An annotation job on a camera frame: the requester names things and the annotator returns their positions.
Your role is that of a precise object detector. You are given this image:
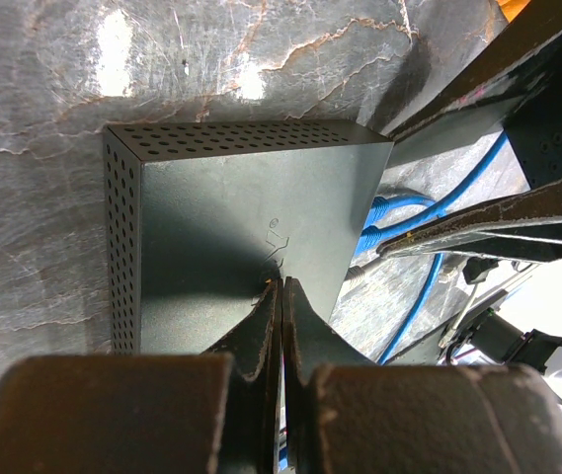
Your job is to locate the orange Mickey Mouse pillow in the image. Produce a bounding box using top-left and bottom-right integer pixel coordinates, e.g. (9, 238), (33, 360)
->
(497, 0), (529, 23)

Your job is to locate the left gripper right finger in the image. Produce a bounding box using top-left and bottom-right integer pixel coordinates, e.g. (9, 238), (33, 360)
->
(282, 278), (562, 473)

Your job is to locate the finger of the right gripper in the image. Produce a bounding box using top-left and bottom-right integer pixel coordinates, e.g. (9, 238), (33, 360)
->
(377, 179), (562, 263)
(387, 0), (562, 143)

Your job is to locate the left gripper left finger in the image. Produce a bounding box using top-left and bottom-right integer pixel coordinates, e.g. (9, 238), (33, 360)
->
(0, 281), (281, 473)

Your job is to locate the dark grey network switch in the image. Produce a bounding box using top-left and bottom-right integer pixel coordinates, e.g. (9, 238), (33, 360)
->
(103, 119), (392, 355)

